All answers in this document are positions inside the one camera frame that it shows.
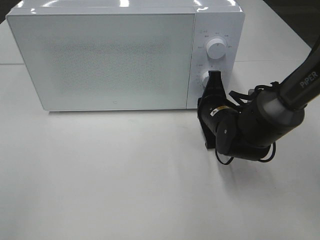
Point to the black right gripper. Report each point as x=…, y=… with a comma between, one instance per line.
x=213, y=106

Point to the white timer knob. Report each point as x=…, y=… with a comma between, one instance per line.
x=204, y=78

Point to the white microwave door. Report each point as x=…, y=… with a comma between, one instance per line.
x=107, y=62

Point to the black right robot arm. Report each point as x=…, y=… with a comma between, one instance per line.
x=247, y=126

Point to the white upper power knob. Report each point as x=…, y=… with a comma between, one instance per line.
x=216, y=47

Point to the white microwave oven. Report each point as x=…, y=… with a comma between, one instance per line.
x=224, y=18

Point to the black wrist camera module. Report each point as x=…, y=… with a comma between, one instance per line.
x=210, y=139

